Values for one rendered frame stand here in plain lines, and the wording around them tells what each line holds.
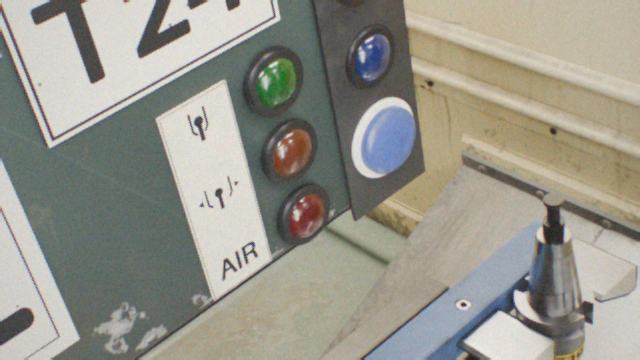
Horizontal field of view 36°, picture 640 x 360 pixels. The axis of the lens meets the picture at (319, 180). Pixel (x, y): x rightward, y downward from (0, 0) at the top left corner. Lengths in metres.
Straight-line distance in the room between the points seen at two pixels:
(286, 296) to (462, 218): 0.42
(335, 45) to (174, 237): 0.10
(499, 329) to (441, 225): 0.76
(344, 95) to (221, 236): 0.08
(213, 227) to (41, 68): 0.10
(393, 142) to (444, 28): 1.07
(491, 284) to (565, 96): 0.60
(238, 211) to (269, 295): 1.46
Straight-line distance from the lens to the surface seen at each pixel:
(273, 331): 1.77
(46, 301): 0.35
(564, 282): 0.80
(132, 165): 0.35
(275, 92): 0.36
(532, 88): 1.43
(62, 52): 0.32
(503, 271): 0.85
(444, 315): 0.82
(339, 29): 0.39
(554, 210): 0.76
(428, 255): 1.55
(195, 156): 0.36
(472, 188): 1.58
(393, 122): 0.41
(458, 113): 1.57
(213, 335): 1.79
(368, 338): 1.27
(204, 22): 0.34
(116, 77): 0.33
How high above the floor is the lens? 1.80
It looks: 36 degrees down
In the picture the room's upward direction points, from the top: 12 degrees counter-clockwise
